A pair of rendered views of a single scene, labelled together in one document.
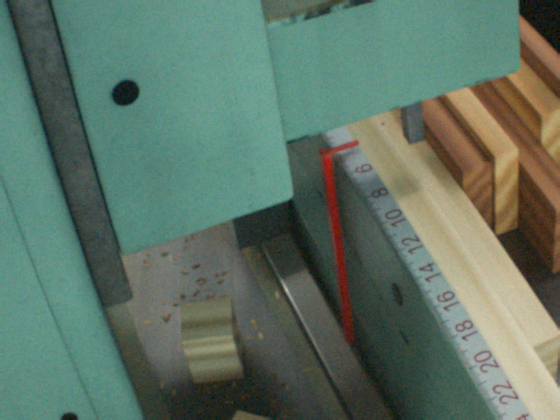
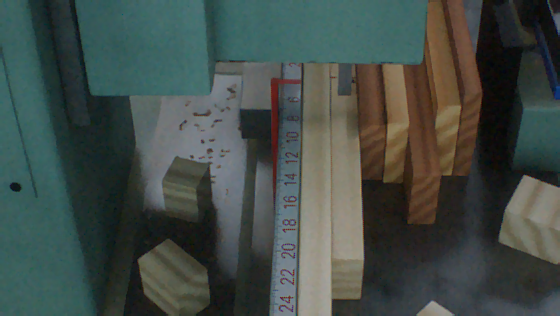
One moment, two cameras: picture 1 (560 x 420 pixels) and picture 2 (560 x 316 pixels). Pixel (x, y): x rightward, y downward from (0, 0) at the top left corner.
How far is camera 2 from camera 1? 0.19 m
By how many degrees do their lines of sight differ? 12
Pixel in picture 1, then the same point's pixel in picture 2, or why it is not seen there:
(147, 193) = (110, 59)
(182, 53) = not seen: outside the picture
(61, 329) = (20, 123)
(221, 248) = (235, 134)
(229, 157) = (167, 53)
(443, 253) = (311, 172)
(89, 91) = not seen: outside the picture
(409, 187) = (318, 122)
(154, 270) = (183, 133)
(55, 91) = not seen: outside the picture
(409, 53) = (328, 25)
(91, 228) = (67, 68)
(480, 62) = (386, 48)
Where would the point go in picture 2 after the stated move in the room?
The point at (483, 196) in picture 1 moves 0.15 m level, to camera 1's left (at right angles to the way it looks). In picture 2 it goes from (376, 149) to (172, 115)
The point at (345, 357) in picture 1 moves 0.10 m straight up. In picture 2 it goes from (267, 233) to (264, 139)
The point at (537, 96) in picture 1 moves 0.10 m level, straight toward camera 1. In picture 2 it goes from (444, 91) to (377, 176)
